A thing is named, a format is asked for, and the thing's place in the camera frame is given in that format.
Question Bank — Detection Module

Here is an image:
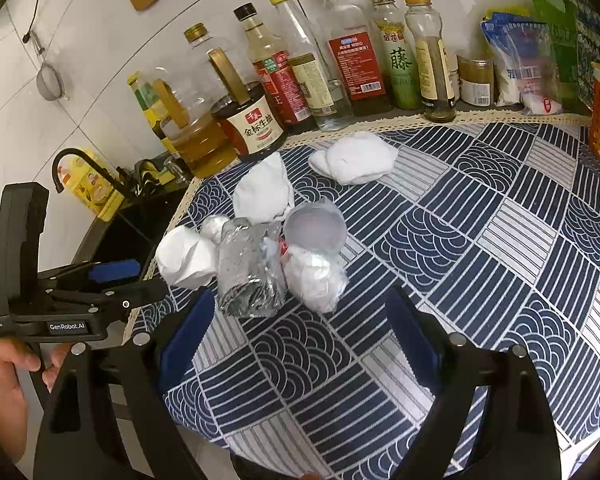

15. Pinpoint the rounded crumpled white tissue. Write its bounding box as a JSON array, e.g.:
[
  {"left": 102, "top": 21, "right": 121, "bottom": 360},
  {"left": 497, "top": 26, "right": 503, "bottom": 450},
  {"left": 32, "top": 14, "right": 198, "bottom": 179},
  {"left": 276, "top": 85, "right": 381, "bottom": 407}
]
[{"left": 154, "top": 224, "right": 222, "bottom": 290}]

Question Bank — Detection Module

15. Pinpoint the white tissue in plastic wrap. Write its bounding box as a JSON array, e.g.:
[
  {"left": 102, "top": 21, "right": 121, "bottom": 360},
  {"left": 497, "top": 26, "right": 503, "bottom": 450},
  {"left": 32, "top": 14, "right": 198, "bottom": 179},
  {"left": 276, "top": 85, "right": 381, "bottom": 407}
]
[{"left": 284, "top": 244, "right": 349, "bottom": 314}]

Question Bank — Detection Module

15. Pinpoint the white blue plastic bag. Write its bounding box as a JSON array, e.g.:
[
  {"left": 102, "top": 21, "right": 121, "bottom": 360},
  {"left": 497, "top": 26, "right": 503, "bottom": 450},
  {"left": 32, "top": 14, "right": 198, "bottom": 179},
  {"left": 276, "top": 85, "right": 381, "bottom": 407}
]
[{"left": 481, "top": 19, "right": 565, "bottom": 116}]

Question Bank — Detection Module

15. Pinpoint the yellow green oil bottle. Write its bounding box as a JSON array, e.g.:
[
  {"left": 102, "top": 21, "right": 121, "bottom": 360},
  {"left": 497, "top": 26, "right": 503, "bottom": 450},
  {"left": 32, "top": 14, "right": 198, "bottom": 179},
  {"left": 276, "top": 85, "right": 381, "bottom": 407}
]
[{"left": 126, "top": 71, "right": 178, "bottom": 157}]

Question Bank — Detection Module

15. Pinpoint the person's left hand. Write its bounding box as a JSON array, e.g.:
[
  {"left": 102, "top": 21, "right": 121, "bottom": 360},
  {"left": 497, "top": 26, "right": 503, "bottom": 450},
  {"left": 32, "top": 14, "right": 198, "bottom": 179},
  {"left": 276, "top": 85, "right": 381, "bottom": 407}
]
[{"left": 0, "top": 341, "right": 73, "bottom": 461}]

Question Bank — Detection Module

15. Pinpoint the yellow cap clear bottle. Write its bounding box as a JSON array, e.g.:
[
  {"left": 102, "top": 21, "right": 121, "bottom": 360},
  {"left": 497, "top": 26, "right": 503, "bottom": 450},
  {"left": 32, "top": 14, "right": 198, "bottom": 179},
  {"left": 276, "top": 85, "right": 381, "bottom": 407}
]
[{"left": 265, "top": 0, "right": 354, "bottom": 132}]

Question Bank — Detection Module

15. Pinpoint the clear bottle red label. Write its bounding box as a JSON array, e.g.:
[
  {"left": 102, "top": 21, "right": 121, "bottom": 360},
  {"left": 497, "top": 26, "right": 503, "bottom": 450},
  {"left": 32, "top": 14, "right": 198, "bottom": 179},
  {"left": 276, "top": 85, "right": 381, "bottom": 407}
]
[{"left": 309, "top": 0, "right": 395, "bottom": 117}]

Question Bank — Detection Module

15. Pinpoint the green label oil bottle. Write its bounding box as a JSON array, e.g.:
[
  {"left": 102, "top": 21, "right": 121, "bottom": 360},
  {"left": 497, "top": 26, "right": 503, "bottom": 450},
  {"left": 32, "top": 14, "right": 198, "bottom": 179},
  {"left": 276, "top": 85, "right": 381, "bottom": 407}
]
[{"left": 367, "top": 0, "right": 424, "bottom": 111}]

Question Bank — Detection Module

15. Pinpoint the large cooking oil bottle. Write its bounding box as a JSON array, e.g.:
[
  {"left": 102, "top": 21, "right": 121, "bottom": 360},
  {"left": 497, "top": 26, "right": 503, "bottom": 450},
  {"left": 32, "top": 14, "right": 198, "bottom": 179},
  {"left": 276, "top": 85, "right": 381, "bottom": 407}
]
[{"left": 152, "top": 23, "right": 240, "bottom": 179}]

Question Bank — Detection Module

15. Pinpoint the soy sauce jug red label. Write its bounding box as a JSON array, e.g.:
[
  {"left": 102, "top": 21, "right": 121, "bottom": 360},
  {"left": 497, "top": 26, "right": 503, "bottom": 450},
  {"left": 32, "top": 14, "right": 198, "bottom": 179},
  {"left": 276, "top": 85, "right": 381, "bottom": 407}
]
[{"left": 207, "top": 47, "right": 287, "bottom": 162}]

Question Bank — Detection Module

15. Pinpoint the small glass jar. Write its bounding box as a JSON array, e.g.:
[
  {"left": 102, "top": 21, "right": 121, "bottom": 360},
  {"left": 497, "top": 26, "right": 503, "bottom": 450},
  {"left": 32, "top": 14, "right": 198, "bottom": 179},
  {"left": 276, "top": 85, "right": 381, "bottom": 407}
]
[{"left": 455, "top": 54, "right": 496, "bottom": 109}]

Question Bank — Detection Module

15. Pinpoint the large crumpled white tissue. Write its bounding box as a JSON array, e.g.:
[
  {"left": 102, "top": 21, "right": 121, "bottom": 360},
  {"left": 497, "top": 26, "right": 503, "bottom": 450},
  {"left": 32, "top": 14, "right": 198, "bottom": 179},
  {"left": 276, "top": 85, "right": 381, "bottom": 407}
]
[{"left": 308, "top": 131, "right": 400, "bottom": 186}]

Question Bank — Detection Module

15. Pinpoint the black hanging cable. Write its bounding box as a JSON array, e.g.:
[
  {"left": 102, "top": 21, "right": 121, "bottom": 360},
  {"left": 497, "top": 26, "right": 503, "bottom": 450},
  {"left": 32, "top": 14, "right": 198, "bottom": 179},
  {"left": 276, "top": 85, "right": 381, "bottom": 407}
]
[{"left": 22, "top": 0, "right": 47, "bottom": 57}]

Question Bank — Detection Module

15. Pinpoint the crushed clear plastic bottle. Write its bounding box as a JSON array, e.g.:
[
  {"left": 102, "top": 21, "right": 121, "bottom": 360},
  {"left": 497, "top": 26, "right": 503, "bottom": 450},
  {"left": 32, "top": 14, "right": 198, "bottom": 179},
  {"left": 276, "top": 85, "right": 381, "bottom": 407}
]
[{"left": 216, "top": 216, "right": 287, "bottom": 319}]

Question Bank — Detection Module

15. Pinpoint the pointed crumpled white tissue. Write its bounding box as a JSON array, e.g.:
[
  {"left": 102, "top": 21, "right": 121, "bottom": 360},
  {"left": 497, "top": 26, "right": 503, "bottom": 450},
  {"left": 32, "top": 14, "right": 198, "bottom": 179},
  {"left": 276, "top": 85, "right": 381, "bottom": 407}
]
[{"left": 232, "top": 152, "right": 295, "bottom": 224}]

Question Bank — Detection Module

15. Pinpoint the blue white patterned tablecloth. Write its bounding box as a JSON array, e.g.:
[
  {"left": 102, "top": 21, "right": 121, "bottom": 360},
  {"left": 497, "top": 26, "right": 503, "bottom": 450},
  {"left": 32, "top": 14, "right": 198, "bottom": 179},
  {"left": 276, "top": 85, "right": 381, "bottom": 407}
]
[{"left": 125, "top": 110, "right": 600, "bottom": 480}]

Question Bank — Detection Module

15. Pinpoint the black faucet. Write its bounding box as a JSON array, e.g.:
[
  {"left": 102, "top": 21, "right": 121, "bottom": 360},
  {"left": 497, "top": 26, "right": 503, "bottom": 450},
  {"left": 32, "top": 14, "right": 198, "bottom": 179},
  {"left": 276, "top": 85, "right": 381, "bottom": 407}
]
[{"left": 51, "top": 148, "right": 133, "bottom": 207}]

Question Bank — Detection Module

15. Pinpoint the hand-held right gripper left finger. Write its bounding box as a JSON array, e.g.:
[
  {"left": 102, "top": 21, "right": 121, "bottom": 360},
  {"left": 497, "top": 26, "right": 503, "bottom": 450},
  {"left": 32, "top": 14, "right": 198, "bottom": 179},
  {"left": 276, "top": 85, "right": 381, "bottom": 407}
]
[{"left": 32, "top": 287, "right": 217, "bottom": 480}]

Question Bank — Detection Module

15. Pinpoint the dark kitchen sink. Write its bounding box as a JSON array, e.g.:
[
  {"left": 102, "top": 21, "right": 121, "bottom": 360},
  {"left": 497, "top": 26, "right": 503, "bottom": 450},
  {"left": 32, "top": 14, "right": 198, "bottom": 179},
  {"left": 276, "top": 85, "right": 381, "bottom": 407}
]
[{"left": 72, "top": 182, "right": 193, "bottom": 286}]

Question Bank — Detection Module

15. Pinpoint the small crumpled white tissue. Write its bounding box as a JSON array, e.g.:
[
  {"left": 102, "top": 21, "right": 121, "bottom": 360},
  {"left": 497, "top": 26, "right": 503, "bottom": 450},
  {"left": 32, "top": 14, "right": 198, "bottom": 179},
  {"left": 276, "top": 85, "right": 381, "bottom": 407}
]
[{"left": 200, "top": 214, "right": 231, "bottom": 246}]

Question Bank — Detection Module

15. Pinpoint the green carton box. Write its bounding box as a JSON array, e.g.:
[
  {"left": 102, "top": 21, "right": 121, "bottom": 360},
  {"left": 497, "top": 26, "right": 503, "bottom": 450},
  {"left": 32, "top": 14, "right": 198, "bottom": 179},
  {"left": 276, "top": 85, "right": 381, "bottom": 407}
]
[{"left": 531, "top": 0, "right": 580, "bottom": 102}]

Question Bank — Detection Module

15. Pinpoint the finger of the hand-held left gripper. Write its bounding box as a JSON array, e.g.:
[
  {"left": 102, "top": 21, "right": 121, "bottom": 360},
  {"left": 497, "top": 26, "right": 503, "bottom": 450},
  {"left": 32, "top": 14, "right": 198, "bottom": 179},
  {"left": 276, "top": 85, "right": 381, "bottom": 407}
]
[
  {"left": 42, "top": 259, "right": 142, "bottom": 292},
  {"left": 54, "top": 276, "right": 169, "bottom": 313}
]

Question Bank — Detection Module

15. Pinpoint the yellow packet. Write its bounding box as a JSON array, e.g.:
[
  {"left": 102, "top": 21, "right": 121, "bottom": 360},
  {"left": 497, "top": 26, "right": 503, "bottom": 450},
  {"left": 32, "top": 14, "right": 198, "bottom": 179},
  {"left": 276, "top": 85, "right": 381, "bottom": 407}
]
[{"left": 55, "top": 149, "right": 127, "bottom": 222}]

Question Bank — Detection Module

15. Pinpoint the clear plastic cup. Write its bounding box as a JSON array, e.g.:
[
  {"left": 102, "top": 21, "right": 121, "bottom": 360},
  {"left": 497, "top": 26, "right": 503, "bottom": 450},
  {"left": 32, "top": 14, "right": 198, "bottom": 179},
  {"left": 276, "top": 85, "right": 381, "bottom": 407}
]
[{"left": 281, "top": 199, "right": 347, "bottom": 262}]

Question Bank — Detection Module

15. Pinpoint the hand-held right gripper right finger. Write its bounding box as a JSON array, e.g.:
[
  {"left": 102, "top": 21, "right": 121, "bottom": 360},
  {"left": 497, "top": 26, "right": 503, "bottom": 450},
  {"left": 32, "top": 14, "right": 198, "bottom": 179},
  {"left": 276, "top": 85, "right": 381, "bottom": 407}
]
[{"left": 384, "top": 285, "right": 564, "bottom": 480}]

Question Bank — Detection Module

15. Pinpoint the black cap sauce bottle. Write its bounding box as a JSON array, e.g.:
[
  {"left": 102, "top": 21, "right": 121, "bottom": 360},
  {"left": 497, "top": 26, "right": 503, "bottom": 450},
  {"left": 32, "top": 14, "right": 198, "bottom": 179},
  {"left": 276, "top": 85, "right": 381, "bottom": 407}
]
[{"left": 232, "top": 2, "right": 317, "bottom": 134}]

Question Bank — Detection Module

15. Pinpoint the yellow black utensil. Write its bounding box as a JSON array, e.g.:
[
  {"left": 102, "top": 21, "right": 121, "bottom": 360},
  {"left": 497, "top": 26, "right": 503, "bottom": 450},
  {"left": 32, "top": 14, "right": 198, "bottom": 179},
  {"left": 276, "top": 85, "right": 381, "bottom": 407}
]
[{"left": 131, "top": 157, "right": 192, "bottom": 197}]

